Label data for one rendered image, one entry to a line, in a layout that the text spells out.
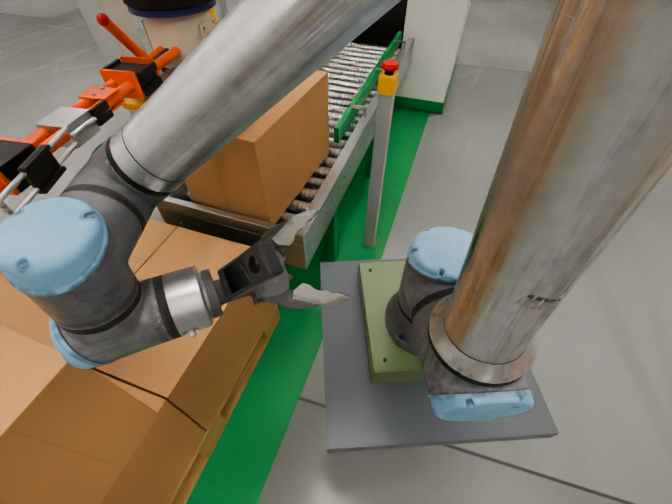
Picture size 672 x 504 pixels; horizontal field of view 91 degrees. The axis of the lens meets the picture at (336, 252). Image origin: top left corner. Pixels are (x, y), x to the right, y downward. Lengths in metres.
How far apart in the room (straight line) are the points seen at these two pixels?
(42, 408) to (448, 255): 0.77
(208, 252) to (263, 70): 1.11
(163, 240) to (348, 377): 0.98
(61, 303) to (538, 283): 0.46
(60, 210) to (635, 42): 0.45
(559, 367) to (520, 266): 1.62
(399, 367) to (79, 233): 0.64
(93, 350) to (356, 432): 0.53
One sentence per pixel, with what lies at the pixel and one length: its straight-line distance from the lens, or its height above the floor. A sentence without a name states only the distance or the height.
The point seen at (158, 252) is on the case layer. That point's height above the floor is 0.54.
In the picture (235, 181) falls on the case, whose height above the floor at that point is 0.76.
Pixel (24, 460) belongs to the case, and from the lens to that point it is 0.88.
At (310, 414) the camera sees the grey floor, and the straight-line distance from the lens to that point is 1.60.
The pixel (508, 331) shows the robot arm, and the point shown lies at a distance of 0.44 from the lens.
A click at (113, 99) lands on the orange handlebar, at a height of 1.22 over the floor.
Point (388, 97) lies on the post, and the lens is 1.50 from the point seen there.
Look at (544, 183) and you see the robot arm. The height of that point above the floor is 1.39.
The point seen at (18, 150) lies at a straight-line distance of 0.76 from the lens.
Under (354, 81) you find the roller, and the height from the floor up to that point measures 0.53.
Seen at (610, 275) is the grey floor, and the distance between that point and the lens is 2.48.
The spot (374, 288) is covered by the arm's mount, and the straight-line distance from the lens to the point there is 0.89.
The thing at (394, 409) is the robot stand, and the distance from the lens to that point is 0.83.
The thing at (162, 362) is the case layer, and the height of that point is 0.54.
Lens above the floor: 1.55
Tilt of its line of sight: 50 degrees down
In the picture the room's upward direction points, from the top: straight up
